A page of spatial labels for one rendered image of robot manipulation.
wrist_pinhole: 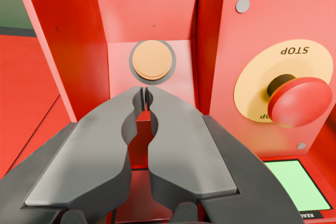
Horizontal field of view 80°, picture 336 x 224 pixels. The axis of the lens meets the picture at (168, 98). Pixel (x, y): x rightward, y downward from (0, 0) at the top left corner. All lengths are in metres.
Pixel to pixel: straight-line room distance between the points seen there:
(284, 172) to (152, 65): 0.16
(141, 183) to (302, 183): 0.14
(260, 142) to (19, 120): 0.46
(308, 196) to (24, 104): 0.54
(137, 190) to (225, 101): 0.11
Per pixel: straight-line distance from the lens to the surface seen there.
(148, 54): 0.20
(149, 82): 0.21
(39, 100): 0.57
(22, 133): 0.49
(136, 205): 0.19
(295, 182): 0.22
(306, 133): 0.23
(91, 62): 0.17
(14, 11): 1.09
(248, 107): 0.17
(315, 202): 0.22
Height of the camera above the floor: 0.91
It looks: 55 degrees down
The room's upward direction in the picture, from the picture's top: 175 degrees clockwise
